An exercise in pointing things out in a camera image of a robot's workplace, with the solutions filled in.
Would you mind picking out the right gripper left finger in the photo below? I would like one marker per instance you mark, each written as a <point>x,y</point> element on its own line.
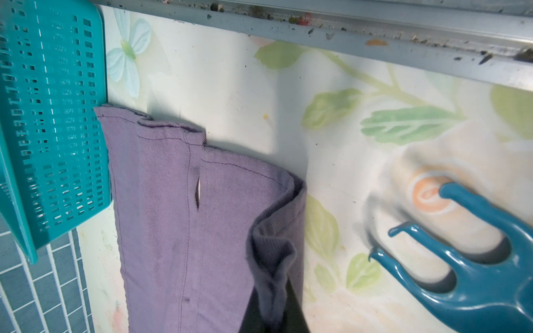
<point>252,321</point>

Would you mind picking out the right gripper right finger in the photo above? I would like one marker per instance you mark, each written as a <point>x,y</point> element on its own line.
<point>293,319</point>

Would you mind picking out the purple trousers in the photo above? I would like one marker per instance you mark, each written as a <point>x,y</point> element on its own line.
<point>199,228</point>

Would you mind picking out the teal plastic mesh basket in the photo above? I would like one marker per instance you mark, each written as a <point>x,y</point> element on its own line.
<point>54,161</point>

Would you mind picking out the blue garden rake yellow handle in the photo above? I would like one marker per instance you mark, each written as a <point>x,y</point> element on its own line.
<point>486,297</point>

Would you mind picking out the aluminium side rail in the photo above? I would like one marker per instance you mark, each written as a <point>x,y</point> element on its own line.
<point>439,36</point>

